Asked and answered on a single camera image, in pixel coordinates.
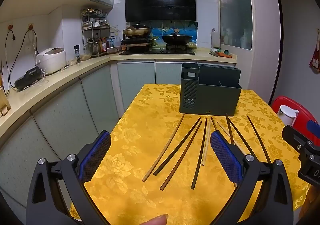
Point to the orange and green scrubbers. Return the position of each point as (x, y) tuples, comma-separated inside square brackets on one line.
[(221, 54)]

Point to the black wok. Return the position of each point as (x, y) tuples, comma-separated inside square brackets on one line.
[(177, 39)]

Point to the metal spice rack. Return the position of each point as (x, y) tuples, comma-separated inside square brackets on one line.
[(96, 27)]

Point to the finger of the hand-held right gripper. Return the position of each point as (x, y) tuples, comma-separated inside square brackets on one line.
[(293, 136), (314, 128)]

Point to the beige kitchen countertop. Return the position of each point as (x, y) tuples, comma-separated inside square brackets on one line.
[(62, 75)]

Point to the golden wok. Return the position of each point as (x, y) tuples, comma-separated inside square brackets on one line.
[(137, 31)]

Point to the pepper grinder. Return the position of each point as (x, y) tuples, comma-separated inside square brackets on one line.
[(77, 54)]

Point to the blue sea picture backsplash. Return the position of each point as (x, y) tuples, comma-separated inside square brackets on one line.
[(158, 30)]

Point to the white plastic bottle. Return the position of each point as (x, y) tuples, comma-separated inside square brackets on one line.
[(215, 39)]

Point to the white kettle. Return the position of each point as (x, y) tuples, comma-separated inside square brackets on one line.
[(287, 115)]

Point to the black portable cooktop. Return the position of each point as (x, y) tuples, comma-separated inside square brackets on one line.
[(136, 44)]

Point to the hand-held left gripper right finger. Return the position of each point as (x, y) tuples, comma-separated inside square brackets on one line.
[(225, 155)]

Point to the person's right hand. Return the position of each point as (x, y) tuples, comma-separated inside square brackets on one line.
[(312, 201)]

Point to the red patterned hanging bag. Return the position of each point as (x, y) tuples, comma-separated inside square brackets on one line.
[(315, 61)]

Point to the white rice cooker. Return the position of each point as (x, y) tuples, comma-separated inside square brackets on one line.
[(51, 61)]

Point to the red plastic stool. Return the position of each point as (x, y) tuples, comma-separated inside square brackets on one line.
[(307, 115)]

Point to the black countertop appliance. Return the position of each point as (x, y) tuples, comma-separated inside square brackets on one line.
[(27, 77)]

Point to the dark green utensil holder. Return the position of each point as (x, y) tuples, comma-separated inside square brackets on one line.
[(215, 97)]

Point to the group of wooden chopsticks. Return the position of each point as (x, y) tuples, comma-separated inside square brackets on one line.
[(177, 146)]

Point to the frosted glass window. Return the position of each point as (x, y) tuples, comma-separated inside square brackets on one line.
[(235, 2)]

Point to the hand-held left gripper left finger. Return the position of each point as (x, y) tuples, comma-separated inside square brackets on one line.
[(96, 155)]

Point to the yellow floral tablecloth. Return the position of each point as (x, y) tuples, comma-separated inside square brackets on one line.
[(140, 127)]

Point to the black gas stove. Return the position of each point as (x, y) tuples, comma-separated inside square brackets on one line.
[(160, 52)]

